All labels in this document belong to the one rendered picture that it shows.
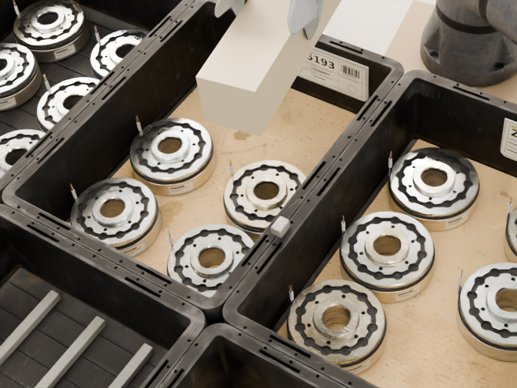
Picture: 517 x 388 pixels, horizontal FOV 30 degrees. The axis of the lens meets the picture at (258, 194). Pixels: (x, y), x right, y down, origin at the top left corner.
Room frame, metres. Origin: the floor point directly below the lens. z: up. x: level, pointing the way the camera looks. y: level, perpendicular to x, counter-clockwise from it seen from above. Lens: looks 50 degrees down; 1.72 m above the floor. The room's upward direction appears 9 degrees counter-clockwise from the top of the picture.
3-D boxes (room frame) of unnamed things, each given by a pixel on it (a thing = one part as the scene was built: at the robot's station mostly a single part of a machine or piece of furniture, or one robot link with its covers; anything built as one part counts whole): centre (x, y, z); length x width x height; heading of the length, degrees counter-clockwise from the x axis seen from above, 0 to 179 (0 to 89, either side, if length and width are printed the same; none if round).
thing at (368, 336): (0.53, -0.06, 0.86); 0.10 x 0.10 x 0.01
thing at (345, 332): (0.53, -0.06, 0.86); 0.05 x 0.05 x 0.01
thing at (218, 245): (0.63, 0.06, 0.86); 0.05 x 0.05 x 0.01
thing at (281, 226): (0.61, -0.02, 0.94); 0.02 x 0.01 x 0.01; 140
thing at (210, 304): (0.77, 0.04, 0.92); 0.40 x 0.30 x 0.02; 140
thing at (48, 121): (0.91, 0.22, 0.86); 0.10 x 0.10 x 0.01
